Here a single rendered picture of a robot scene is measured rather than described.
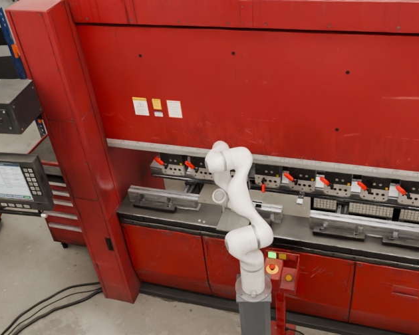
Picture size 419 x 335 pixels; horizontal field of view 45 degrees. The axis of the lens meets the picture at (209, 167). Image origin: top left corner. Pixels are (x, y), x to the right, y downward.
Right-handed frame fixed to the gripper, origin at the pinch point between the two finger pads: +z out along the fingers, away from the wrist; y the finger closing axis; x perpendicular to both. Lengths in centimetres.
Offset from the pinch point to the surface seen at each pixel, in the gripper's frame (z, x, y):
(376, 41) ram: -68, -82, -68
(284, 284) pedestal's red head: 16, 36, -36
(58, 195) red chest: 24, 25, 153
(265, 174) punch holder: -9.0, -21.1, -14.4
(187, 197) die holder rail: 9.3, 2.3, 38.3
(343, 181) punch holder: -5, -28, -58
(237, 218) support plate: 2.0, 7.1, -1.8
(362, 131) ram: -30, -51, -66
